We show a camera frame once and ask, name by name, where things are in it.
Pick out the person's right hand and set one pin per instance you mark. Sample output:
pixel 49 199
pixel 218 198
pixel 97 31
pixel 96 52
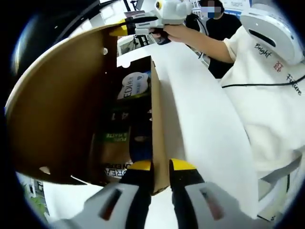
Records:
pixel 171 32

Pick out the white light-blue wet wipes pack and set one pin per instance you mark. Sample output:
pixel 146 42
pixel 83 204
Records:
pixel 133 86

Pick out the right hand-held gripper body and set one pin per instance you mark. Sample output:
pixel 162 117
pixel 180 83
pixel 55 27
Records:
pixel 174 12

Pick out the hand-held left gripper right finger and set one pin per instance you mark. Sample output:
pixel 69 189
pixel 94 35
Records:
pixel 186 190

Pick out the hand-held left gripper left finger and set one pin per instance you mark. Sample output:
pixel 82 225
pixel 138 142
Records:
pixel 138 200

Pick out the white grey chest device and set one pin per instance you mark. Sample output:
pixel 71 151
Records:
pixel 269 26

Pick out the silver green soft sachet item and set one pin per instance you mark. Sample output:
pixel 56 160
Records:
pixel 114 152

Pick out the brown cardboard shoe box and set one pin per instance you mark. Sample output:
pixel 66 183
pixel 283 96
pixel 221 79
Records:
pixel 59 107

